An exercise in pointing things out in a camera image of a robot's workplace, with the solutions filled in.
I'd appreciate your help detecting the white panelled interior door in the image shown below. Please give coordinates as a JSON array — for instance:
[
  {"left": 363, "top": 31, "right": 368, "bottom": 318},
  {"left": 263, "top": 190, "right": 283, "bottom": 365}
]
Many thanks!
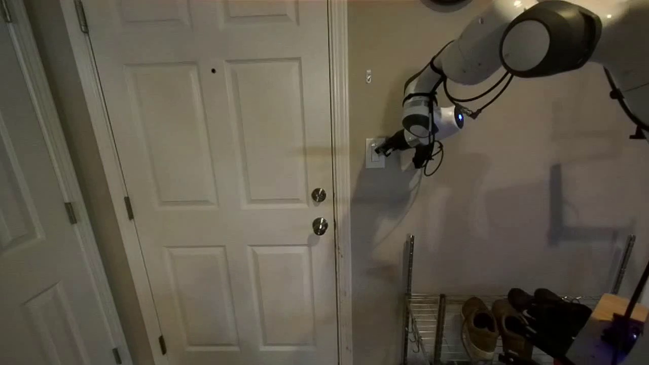
[{"left": 0, "top": 0, "right": 130, "bottom": 365}]

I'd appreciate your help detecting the small black shoe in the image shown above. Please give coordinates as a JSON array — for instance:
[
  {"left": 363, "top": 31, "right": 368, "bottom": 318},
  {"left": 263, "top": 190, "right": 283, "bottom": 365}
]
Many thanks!
[{"left": 504, "top": 287, "right": 543, "bottom": 316}]

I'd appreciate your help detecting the metal wire shoe rack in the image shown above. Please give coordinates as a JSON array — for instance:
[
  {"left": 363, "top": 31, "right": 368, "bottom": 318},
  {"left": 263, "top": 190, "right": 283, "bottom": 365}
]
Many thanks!
[{"left": 402, "top": 231, "right": 640, "bottom": 365}]

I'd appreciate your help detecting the tan boot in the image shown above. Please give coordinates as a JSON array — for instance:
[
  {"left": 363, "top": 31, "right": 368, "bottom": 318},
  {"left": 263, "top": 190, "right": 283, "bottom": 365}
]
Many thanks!
[
  {"left": 491, "top": 298, "right": 532, "bottom": 365},
  {"left": 460, "top": 294, "right": 502, "bottom": 363}
]

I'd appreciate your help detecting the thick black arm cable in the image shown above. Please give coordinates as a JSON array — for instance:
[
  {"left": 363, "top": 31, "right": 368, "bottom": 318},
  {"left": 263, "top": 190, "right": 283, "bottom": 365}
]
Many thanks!
[{"left": 421, "top": 39, "right": 517, "bottom": 178}]

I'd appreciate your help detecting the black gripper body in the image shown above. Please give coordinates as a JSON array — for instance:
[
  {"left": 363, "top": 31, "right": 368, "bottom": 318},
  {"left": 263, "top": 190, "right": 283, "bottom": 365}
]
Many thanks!
[{"left": 402, "top": 120, "right": 433, "bottom": 150}]

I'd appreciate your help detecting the black slanted pole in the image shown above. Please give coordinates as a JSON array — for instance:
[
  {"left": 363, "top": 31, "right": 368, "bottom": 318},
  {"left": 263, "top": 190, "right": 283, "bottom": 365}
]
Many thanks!
[{"left": 610, "top": 260, "right": 649, "bottom": 365}]

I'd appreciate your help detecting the white panelled entry door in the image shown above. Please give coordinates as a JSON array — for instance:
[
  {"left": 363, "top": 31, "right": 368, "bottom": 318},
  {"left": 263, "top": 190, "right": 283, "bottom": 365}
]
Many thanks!
[{"left": 79, "top": 0, "right": 340, "bottom": 365}]

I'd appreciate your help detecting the large black shoe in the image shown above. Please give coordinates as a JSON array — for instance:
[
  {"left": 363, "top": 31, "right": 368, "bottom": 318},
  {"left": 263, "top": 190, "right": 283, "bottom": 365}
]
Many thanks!
[{"left": 528, "top": 288, "right": 594, "bottom": 361}]

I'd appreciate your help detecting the tan wooden box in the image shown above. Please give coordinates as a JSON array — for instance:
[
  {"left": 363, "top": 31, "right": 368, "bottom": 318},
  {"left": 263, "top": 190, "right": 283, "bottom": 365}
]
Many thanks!
[{"left": 565, "top": 292, "right": 649, "bottom": 365}]

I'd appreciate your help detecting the black tripod with clamp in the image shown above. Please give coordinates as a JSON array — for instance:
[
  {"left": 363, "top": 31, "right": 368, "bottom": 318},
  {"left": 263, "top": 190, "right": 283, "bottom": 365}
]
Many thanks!
[{"left": 602, "top": 66, "right": 649, "bottom": 142}]

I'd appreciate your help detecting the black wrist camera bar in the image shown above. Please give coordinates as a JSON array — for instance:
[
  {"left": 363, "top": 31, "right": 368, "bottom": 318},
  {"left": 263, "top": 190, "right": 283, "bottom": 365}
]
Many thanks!
[{"left": 409, "top": 142, "right": 435, "bottom": 170}]

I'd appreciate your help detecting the round dark wall fixture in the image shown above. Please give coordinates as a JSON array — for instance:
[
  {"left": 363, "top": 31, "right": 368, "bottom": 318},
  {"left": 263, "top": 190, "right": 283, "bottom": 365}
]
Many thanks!
[{"left": 421, "top": 0, "right": 473, "bottom": 10}]

